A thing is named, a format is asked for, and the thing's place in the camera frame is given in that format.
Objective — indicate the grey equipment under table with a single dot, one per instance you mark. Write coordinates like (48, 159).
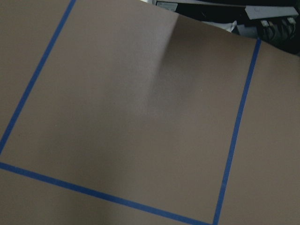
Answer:
(277, 22)

